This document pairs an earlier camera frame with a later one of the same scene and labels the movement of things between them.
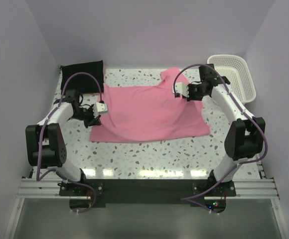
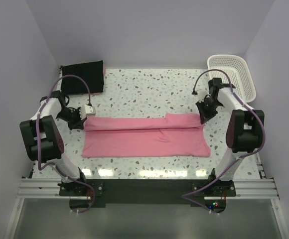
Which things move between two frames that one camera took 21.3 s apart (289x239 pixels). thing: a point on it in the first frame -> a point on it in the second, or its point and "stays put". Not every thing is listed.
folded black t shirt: [83, 82] stays put
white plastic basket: [235, 68] stays put
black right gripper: [190, 97] -> [205, 115]
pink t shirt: [138, 112] -> [172, 134]
